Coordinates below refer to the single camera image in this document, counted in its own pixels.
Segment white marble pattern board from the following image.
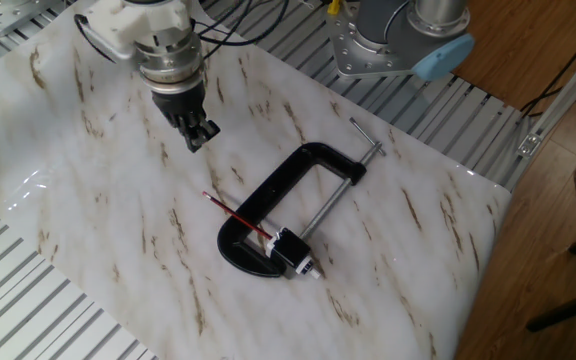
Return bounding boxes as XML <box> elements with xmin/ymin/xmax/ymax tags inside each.
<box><xmin>0</xmin><ymin>0</ymin><xmax>513</xmax><ymax>360</ymax></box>

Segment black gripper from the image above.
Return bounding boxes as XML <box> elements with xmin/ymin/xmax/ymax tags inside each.
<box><xmin>150</xmin><ymin>82</ymin><xmax>221</xmax><ymax>154</ymax></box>

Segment aluminium plate with holes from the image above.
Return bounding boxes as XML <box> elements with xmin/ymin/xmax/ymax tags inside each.
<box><xmin>0</xmin><ymin>0</ymin><xmax>64</xmax><ymax>39</ymax></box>

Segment black C-clamp with steel screw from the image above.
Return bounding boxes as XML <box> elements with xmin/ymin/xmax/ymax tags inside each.
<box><xmin>216</xmin><ymin>117</ymin><xmax>387</xmax><ymax>279</ymax></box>

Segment aluminium extrusion rail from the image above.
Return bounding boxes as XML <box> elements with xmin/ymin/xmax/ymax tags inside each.
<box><xmin>506</xmin><ymin>30</ymin><xmax>576</xmax><ymax>190</ymax></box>

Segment black floor cable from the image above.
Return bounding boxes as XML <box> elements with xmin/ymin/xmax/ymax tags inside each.
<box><xmin>520</xmin><ymin>17</ymin><xmax>576</xmax><ymax>119</ymax></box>

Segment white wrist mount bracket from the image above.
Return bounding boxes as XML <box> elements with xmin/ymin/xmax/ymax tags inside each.
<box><xmin>73</xmin><ymin>0</ymin><xmax>194</xmax><ymax>64</ymax></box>

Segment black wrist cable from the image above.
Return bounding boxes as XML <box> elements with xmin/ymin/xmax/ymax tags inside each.
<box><xmin>190</xmin><ymin>0</ymin><xmax>289</xmax><ymax>60</ymax></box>

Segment red pencil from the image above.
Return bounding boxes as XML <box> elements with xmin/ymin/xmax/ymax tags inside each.
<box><xmin>201</xmin><ymin>191</ymin><xmax>274</xmax><ymax>241</ymax></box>

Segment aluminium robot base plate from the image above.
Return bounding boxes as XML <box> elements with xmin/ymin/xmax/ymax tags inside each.
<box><xmin>326</xmin><ymin>0</ymin><xmax>437</xmax><ymax>79</ymax></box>

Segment silver force torque sensor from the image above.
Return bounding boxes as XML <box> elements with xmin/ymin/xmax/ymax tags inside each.
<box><xmin>135</xmin><ymin>27</ymin><xmax>205</xmax><ymax>96</ymax></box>

